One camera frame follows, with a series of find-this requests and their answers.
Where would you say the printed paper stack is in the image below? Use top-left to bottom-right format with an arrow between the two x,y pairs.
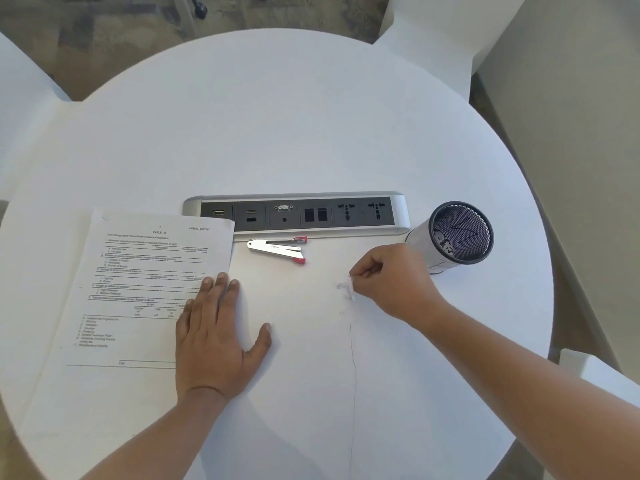
17,208 -> 236,480

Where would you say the black swivel office chair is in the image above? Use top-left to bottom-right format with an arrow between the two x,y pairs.
187,0 -> 271,21

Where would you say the person's right hand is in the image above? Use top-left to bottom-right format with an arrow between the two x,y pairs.
348,243 -> 449,333

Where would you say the silver table power socket strip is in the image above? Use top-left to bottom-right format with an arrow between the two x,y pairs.
181,190 -> 411,239

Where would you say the white plastic chair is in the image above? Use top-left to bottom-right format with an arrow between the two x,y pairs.
0,32 -> 73,201
542,348 -> 640,480
372,0 -> 530,103

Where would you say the person's left hand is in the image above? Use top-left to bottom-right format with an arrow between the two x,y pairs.
175,272 -> 273,401

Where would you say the white wrapped mesh pen holder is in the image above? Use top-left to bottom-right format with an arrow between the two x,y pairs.
403,200 -> 495,275

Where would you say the long white table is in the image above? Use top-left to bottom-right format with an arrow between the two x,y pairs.
169,0 -> 197,41

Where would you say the person's right forearm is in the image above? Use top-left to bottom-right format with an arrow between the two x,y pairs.
417,302 -> 640,480

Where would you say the person's left forearm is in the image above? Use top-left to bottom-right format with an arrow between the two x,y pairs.
82,389 -> 233,480

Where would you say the silver stapler with pink ends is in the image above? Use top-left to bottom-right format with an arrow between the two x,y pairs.
246,235 -> 309,266

